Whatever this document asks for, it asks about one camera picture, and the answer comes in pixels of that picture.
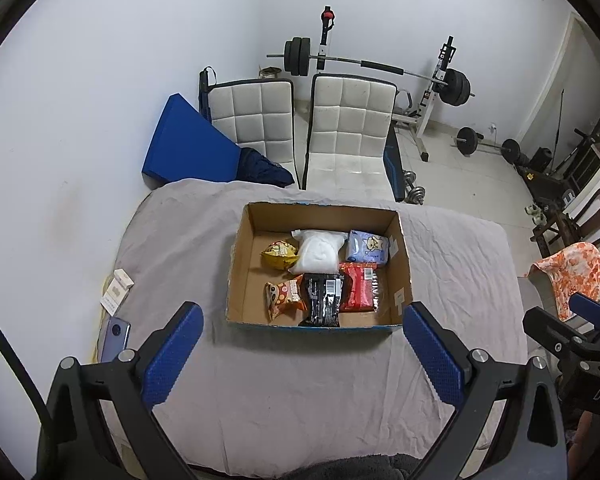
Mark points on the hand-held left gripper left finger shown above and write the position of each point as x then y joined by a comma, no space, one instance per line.
175,355

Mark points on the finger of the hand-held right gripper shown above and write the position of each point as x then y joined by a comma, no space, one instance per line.
587,306
547,327

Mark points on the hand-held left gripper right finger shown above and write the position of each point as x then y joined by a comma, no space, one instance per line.
432,355

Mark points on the cardboard box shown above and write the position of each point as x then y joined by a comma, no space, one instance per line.
400,280

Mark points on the red packet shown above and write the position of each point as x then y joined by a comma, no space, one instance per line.
359,287

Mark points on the orange snack packet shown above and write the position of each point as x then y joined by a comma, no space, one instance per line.
284,299

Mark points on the black packet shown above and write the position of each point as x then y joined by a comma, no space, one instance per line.
322,300

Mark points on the light blue tissue pack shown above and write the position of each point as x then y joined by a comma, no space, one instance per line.
369,247

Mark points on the yellow snack packet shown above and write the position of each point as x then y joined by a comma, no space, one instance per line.
279,256

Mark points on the white soft bag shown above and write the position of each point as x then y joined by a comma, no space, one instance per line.
317,252

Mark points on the orange floral towel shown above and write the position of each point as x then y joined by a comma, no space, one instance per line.
575,272

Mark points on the grey round chair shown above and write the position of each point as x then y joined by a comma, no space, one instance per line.
535,292

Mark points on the blue smartphone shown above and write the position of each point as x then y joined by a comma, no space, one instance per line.
114,337

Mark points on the long white box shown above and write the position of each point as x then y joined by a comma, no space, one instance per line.
114,299

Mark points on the brown wooden chair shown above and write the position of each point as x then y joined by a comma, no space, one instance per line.
597,217

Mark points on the small white box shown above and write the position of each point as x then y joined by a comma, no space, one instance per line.
123,278

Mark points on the white shoes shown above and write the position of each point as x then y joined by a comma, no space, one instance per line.
536,213

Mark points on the grey tablecloth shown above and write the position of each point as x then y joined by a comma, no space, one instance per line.
290,390

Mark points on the dark grey fleece clothing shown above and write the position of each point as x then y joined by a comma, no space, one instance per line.
365,467

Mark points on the black speaker box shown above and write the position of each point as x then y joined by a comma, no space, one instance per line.
541,159

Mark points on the chrome dumbbell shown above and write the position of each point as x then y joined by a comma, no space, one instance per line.
414,191

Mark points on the blue black weight bench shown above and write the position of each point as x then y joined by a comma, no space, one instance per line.
394,165

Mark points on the short barbell with black plates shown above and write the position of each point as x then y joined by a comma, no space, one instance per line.
467,141

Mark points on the dark blue bag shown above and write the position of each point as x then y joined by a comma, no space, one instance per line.
262,167

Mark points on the blue foam mat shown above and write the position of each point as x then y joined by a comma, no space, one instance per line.
185,145

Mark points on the wide white padded chair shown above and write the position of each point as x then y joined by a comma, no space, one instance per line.
350,125

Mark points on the white barbell rack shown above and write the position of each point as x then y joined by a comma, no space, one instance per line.
427,105

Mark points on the narrow white padded chair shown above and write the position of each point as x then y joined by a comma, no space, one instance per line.
252,115

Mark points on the long barbell with black plates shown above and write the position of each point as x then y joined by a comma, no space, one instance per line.
297,55

